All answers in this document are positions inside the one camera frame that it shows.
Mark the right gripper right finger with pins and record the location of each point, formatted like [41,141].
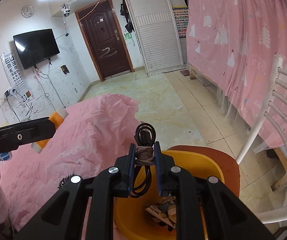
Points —
[205,208]

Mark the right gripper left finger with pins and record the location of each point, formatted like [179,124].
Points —
[83,204]

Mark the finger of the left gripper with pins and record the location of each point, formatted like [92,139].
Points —
[15,135]

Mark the orange thread spool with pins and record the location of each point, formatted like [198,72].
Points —
[48,128]

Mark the purple white carton box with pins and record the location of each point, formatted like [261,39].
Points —
[164,213]

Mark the blue white slipper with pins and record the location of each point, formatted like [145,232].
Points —
[5,156]

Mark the white power strip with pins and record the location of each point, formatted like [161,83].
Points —
[1,102]

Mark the eye chart poster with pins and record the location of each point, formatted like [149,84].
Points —
[15,77]

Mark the white metal chair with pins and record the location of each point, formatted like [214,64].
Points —
[271,126]

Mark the yellow plastic bin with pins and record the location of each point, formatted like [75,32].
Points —
[131,219]

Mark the pink bed sheet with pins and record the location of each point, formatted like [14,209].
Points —
[94,134]

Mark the brown wooden door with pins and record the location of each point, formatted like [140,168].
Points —
[104,40]

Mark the pink patterned curtain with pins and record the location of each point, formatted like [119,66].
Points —
[233,42]

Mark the white louvered wardrobe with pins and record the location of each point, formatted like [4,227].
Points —
[156,31]

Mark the black wall television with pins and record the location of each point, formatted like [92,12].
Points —
[35,46]

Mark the round wall clock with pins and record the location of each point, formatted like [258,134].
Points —
[27,11]

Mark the white security camera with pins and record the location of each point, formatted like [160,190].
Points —
[65,9]

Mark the colourful wall chart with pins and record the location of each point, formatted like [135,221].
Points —
[180,11]

